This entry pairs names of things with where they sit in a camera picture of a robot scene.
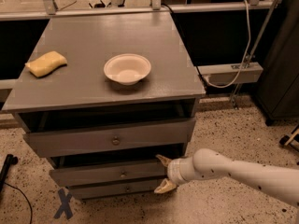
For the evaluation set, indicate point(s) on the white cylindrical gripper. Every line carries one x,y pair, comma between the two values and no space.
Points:
173,171

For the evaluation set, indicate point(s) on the white paper bowl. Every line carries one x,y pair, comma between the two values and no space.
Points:
127,69

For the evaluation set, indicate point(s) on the grey top drawer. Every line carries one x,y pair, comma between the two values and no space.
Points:
84,141

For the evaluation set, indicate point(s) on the blue tape cross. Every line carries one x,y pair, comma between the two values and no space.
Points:
64,207

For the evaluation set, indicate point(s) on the grey wooden drawer cabinet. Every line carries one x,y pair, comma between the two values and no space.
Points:
80,96

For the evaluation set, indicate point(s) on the slanted metal pole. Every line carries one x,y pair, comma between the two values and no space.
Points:
249,53

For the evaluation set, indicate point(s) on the black stand foot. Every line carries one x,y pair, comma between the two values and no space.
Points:
9,160

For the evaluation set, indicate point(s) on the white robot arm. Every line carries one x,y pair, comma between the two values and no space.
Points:
278,182

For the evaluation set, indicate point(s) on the yellow sponge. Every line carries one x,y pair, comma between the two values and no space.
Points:
46,63

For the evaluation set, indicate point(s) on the dark cabinet at right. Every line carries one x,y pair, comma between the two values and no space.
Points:
277,91

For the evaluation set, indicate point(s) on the black caster wheel frame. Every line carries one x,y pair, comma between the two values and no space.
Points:
286,141

